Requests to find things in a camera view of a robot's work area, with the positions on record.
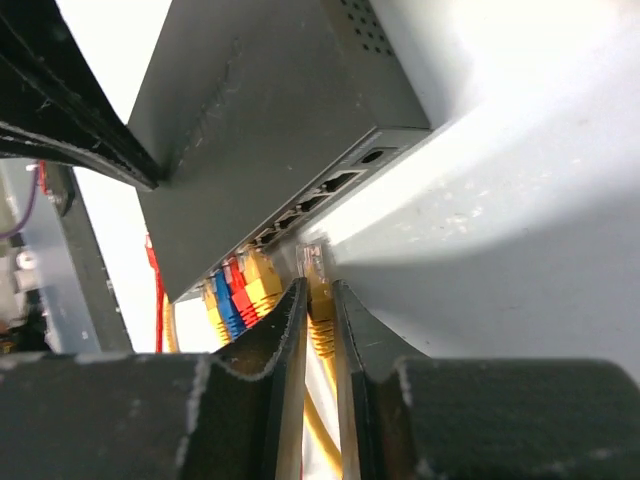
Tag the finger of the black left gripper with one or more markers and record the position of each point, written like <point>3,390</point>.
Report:
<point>52,106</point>

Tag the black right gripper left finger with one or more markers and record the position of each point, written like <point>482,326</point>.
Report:
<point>236,413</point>

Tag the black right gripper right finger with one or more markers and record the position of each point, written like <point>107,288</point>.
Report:
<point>405,415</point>

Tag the black network switch box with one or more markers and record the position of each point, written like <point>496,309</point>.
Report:
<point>261,114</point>

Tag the yellow cable long loop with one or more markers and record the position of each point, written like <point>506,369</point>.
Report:
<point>192,325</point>

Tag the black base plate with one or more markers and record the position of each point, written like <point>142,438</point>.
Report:
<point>104,312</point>

